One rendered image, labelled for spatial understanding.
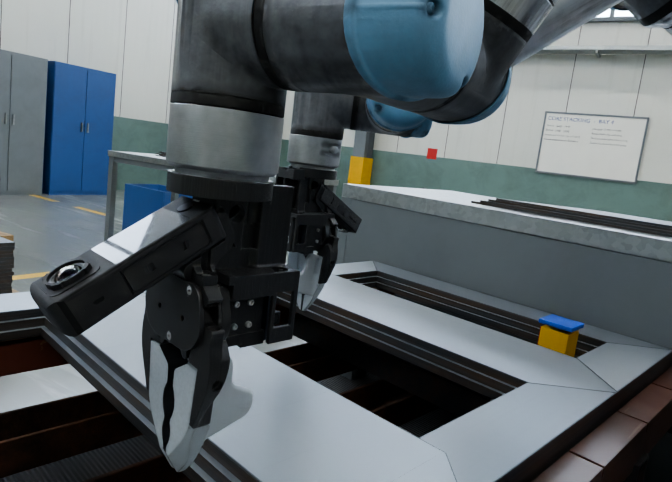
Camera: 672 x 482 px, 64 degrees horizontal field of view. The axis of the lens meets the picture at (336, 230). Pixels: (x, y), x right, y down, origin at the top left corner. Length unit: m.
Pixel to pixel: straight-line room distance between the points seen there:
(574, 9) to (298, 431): 0.53
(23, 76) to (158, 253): 8.51
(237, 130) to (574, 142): 9.47
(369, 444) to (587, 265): 0.79
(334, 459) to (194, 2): 0.40
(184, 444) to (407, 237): 1.14
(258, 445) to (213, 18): 0.38
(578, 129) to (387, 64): 9.49
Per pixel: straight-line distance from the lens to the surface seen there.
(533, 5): 0.41
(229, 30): 0.33
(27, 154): 8.87
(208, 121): 0.34
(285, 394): 0.65
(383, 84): 0.29
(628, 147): 9.64
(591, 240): 1.24
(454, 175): 10.26
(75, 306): 0.33
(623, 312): 1.24
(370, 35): 0.28
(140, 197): 5.63
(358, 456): 0.56
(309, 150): 0.73
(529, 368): 0.88
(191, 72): 0.35
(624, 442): 0.80
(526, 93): 10.04
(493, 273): 1.34
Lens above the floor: 1.14
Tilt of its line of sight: 8 degrees down
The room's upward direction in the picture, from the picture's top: 7 degrees clockwise
